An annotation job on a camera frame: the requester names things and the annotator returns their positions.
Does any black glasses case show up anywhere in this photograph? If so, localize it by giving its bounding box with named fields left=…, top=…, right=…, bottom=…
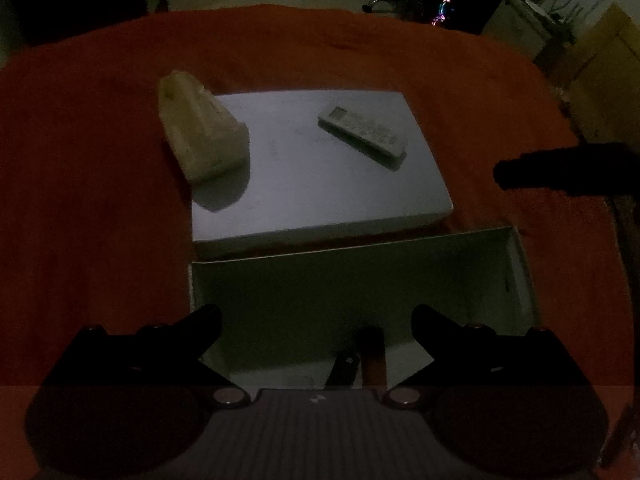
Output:
left=324, top=340, right=361, bottom=391

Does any brown cardboard box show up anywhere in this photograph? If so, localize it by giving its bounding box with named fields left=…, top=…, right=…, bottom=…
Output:
left=550, top=3, right=639, bottom=148

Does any white open cardboard box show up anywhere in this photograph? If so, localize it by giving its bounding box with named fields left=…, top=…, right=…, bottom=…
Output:
left=190, top=226, right=539, bottom=393

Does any white remote control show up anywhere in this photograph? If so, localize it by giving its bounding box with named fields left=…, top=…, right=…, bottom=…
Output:
left=318, top=104, right=407, bottom=167

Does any beige tissue pack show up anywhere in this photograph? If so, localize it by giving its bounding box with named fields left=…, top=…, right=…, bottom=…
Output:
left=158, top=70, right=250, bottom=183

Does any red tablecloth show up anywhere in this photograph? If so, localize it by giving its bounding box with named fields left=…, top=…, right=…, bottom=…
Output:
left=1, top=5, right=637, bottom=479

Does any orange black marker pen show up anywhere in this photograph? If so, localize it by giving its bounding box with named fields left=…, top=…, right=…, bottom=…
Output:
left=360, top=328, right=387, bottom=394

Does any white flat box lid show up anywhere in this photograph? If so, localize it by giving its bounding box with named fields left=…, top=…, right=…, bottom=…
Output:
left=192, top=90, right=454, bottom=260

